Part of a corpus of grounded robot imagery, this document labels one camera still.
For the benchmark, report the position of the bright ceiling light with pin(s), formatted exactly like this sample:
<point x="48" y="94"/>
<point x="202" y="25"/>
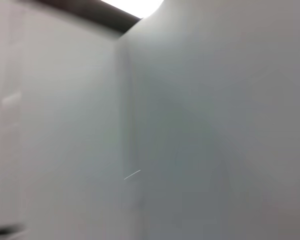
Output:
<point x="132" y="6"/>

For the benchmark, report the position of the dark trim strip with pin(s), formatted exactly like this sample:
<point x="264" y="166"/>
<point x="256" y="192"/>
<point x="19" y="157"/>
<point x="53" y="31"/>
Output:
<point x="85" y="12"/>

